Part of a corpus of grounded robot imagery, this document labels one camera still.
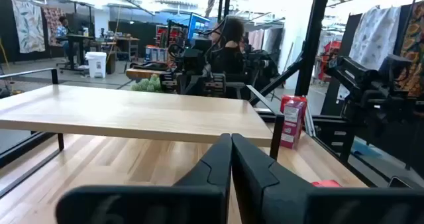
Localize white plastic bin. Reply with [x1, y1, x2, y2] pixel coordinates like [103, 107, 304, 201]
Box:
[85, 51, 107, 79]

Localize low wooden bench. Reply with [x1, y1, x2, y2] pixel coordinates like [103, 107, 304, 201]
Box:
[125, 68, 166, 82]

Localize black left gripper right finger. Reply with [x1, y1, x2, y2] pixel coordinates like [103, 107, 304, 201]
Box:
[231, 133, 424, 224]

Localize white floral hanging cloth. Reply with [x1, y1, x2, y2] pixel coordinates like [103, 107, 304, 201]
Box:
[337, 5, 401, 101]

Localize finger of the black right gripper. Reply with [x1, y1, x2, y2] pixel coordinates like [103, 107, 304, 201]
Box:
[160, 72, 193, 95]
[192, 72, 227, 96]

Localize red floral hanging cloth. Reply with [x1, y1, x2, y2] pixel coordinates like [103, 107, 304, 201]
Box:
[42, 7, 66, 48]

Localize stacked blue white boxes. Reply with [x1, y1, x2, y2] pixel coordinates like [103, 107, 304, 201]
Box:
[144, 44, 168, 63]

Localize black gantry post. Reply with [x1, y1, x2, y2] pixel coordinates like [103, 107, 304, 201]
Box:
[248, 0, 332, 107]

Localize wooden workbench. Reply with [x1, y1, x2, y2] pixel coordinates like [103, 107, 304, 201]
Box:
[99, 36, 140, 62]

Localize black table frame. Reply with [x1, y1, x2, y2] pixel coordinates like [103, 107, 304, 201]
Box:
[0, 68, 378, 198]

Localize red storage rack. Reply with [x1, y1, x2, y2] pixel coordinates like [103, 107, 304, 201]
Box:
[155, 24, 186, 49]

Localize person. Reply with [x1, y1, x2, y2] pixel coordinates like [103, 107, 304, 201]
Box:
[210, 15, 248, 76]
[55, 15, 72, 58]

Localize white leaf-print hanging cloth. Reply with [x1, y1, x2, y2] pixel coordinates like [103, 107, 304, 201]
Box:
[11, 0, 46, 54]

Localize magenta cereal box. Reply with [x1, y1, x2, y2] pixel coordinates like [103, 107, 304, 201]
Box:
[280, 99, 304, 150]

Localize orange patterned hanging cloth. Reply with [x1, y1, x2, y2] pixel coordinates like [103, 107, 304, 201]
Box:
[396, 0, 424, 97]

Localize wooden shelf black frame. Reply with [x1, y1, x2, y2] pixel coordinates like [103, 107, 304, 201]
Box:
[0, 84, 286, 162]

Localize black standing desk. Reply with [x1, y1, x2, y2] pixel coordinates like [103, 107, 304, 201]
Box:
[56, 34, 95, 72]

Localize pale green round plant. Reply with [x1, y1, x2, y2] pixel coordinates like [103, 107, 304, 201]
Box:
[131, 74, 164, 93]

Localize red cereal box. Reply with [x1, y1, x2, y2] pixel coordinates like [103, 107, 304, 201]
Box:
[311, 180, 342, 188]
[280, 95, 308, 115]

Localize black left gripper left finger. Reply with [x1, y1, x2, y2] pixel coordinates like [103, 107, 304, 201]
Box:
[55, 133, 233, 224]

